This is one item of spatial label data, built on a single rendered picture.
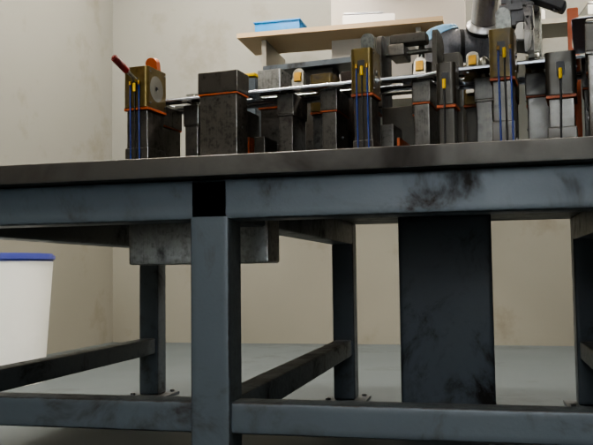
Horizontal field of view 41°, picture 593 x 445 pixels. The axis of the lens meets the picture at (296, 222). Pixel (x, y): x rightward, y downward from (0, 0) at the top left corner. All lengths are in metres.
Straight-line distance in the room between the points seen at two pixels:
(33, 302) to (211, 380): 2.22
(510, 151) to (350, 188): 0.29
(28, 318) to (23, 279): 0.17
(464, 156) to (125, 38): 4.89
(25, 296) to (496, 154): 2.63
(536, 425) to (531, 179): 0.43
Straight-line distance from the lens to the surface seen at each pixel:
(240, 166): 1.49
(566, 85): 1.95
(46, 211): 1.70
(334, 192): 1.48
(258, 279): 5.51
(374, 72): 2.07
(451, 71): 2.02
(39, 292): 3.72
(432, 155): 1.43
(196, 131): 2.43
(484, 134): 2.17
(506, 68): 1.96
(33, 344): 3.73
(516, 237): 5.30
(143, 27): 6.10
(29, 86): 5.11
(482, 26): 2.83
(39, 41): 5.27
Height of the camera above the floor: 0.47
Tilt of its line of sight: 4 degrees up
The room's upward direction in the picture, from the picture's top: 1 degrees counter-clockwise
